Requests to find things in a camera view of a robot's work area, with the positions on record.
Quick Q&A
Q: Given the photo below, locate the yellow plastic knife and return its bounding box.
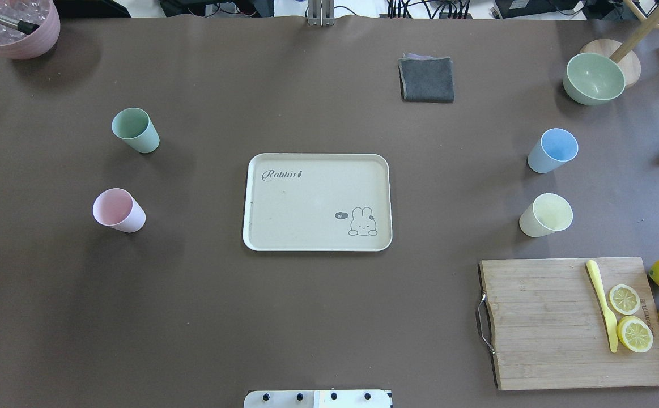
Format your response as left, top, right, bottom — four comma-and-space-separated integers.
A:
586, 259, 619, 353

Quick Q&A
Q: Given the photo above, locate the grey folded cloth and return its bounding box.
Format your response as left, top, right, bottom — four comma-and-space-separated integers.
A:
398, 53, 454, 103

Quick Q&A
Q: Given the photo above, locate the bamboo cutting board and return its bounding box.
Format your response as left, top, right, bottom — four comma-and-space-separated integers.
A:
479, 257, 659, 392

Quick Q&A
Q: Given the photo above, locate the pink ice bowl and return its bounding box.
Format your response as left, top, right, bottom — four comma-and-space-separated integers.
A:
0, 1, 61, 60

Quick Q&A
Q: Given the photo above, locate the pink plastic cup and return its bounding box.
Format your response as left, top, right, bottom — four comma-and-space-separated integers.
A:
92, 188, 146, 233

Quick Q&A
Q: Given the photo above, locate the green plastic cup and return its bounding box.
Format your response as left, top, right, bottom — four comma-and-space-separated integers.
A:
111, 108, 159, 154

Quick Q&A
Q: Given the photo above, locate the blue plastic cup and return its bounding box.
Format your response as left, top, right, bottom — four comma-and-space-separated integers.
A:
527, 127, 579, 173

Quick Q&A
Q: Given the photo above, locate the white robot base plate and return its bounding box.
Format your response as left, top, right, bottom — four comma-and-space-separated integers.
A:
243, 388, 393, 407

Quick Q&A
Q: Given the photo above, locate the green plastic bowl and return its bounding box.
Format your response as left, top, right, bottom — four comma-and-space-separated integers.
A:
563, 53, 626, 106

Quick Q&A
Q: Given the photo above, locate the cream rabbit serving tray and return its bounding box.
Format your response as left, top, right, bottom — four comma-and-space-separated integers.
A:
242, 153, 393, 252

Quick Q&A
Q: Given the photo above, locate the pale yellow plastic cup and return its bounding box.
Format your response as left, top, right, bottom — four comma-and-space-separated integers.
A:
519, 193, 573, 237

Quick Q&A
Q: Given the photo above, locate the upper lemon slice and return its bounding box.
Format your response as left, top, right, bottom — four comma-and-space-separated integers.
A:
608, 284, 641, 316

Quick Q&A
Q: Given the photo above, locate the wooden cup rack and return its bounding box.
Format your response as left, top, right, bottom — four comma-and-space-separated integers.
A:
580, 1, 659, 89

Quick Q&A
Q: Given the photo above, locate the lower lemon slice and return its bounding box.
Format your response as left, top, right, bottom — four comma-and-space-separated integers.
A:
617, 316, 654, 353

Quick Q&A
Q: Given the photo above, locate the lemon slice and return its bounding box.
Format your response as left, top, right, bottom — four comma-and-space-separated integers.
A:
617, 316, 654, 353
608, 284, 641, 316

